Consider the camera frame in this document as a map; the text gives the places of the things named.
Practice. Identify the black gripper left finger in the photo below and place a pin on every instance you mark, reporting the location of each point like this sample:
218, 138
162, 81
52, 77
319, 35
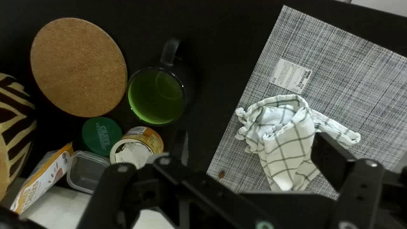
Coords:
186, 198

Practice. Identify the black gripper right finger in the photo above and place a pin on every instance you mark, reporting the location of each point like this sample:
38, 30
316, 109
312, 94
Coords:
369, 194

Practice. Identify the white checked towel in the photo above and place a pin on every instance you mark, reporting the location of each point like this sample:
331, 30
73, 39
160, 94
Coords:
280, 129

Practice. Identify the zebra striped wooden bowl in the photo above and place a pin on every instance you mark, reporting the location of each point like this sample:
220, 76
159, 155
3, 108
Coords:
18, 123

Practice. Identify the clear plastic container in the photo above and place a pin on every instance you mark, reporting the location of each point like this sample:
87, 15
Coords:
85, 170

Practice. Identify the green round lid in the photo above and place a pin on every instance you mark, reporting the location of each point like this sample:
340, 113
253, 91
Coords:
101, 133

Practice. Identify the orange white carton box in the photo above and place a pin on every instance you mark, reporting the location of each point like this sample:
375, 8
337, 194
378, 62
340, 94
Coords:
50, 169

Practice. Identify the round cork trivet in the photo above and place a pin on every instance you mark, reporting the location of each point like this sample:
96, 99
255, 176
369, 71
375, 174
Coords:
78, 66

